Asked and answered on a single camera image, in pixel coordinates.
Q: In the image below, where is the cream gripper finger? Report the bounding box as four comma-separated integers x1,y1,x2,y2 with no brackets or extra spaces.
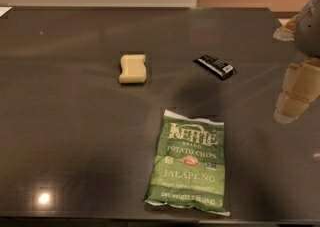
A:
274,57,320,124
273,15,298,41

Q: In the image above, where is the black rxbar chocolate bar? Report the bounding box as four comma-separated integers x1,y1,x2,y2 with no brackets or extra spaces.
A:
194,54,236,80

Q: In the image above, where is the yellow sponge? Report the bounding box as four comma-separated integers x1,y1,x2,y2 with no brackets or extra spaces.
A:
119,54,146,84

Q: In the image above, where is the green kettle chips bag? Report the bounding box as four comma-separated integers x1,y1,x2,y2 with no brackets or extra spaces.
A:
146,110,230,216

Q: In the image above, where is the white paper at table corner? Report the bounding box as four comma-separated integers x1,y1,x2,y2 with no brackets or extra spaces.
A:
0,7,12,18

